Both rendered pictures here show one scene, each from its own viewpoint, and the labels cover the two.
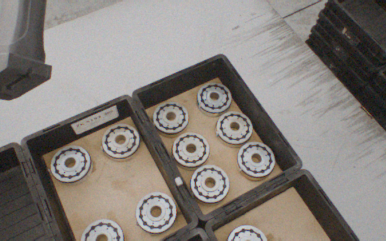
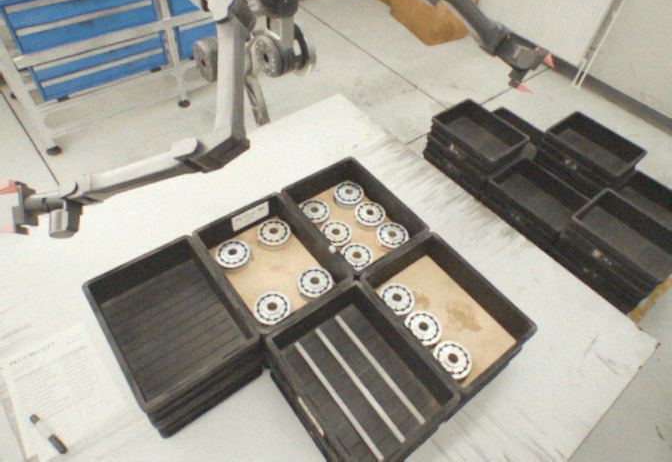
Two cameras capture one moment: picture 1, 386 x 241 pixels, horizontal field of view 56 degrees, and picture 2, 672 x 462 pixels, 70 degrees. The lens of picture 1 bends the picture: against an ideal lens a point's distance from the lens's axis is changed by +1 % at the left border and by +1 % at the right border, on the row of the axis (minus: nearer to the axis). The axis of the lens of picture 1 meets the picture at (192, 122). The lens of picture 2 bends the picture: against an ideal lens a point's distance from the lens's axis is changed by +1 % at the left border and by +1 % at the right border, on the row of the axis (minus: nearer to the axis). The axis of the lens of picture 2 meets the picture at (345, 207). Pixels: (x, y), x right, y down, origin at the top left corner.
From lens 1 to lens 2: 0.62 m
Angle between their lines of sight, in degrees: 16
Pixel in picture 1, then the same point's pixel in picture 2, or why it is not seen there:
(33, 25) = (240, 113)
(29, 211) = (200, 297)
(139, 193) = (295, 272)
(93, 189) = (254, 273)
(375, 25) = (478, 141)
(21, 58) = (236, 131)
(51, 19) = not seen: hidden behind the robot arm
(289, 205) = (425, 269)
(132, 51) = (263, 172)
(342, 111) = (459, 204)
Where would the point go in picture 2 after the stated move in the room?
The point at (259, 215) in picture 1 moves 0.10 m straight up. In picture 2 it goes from (401, 279) to (407, 260)
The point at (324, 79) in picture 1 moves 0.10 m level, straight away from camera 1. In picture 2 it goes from (439, 180) to (447, 166)
